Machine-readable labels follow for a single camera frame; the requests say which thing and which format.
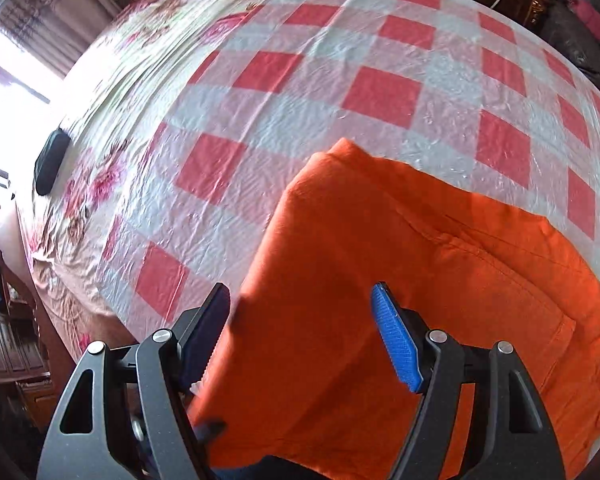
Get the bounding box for orange pants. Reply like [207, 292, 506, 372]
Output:
[187, 138, 600, 480]

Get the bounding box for wooden cabinet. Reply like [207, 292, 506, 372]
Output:
[0, 259, 58, 431]

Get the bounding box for small black device on bed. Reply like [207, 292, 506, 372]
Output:
[33, 128, 71, 196]

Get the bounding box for floral bed sheet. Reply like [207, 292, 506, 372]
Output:
[16, 0, 264, 359]

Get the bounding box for red white checkered bed cover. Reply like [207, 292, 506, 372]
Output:
[98, 0, 600, 336]

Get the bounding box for patterned window curtain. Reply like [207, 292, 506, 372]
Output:
[0, 0, 121, 78]

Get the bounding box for magenta bolster cushion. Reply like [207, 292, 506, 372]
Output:
[568, 0, 600, 42]

